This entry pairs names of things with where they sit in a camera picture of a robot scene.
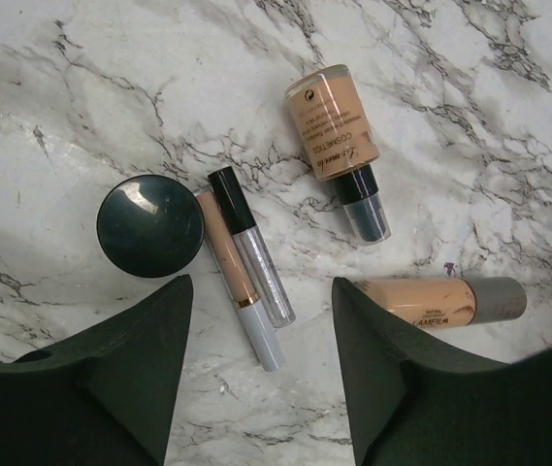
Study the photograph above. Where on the beige concealer tube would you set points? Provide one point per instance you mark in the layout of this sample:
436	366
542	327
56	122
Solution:
447	303

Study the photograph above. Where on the slim concealer tube white cap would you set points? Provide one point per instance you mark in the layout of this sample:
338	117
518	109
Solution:
249	307

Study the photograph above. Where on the small black round jar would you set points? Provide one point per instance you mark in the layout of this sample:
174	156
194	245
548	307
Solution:
150	226

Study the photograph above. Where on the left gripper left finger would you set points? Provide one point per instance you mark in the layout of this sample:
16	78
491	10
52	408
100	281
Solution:
105	396

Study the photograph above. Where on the clear lip gloss tube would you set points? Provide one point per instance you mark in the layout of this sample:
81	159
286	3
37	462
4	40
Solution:
251	245

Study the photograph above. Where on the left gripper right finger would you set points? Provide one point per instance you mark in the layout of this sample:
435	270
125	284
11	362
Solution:
413	399

